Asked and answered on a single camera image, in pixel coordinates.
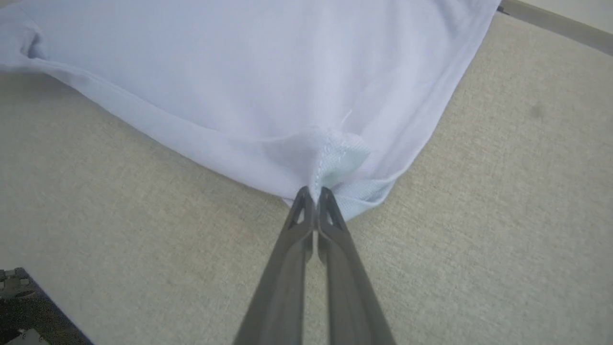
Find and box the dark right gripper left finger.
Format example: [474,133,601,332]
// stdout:
[233,186,317,345]

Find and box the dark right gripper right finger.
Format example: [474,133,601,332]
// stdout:
[317,187,397,345]

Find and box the light blue polo shirt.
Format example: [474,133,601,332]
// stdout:
[0,0,501,222]

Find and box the grey fabric sofa seat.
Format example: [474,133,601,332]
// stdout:
[0,10,613,345]

